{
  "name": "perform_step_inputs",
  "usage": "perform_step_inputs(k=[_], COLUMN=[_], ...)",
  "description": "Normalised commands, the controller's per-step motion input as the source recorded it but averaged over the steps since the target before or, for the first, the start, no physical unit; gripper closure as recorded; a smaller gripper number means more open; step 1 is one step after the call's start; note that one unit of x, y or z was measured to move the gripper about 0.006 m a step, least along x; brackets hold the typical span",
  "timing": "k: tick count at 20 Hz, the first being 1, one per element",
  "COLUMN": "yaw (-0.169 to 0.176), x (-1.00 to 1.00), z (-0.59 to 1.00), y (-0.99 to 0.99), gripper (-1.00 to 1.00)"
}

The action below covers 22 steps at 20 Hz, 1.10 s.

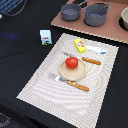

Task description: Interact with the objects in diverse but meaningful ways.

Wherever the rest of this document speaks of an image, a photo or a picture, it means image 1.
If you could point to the brown wooden board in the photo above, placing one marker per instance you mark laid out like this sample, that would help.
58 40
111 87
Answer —
109 30

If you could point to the round wooden plate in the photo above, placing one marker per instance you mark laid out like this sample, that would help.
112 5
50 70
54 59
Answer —
73 74

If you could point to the grey pot with handles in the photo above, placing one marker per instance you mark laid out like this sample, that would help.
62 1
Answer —
95 15

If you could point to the white toy fish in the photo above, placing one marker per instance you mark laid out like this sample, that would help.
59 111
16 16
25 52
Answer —
96 50

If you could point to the small white milk carton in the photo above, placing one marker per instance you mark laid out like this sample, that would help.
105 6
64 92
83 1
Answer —
46 37

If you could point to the beige bowl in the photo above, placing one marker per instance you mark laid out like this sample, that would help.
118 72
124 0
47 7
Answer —
124 16

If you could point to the grey pan with handle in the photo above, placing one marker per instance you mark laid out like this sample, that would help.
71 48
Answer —
71 12

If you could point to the red toy tomato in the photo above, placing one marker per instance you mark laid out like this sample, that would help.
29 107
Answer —
72 62

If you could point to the blue striped cloth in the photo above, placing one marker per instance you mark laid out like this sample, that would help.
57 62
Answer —
7 5

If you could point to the fork with wooden handle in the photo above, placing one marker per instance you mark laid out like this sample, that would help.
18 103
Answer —
76 85

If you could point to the yellow toy box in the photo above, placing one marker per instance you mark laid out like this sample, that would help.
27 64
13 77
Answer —
80 45

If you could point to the knife with wooden handle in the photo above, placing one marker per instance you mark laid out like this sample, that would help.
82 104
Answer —
84 59

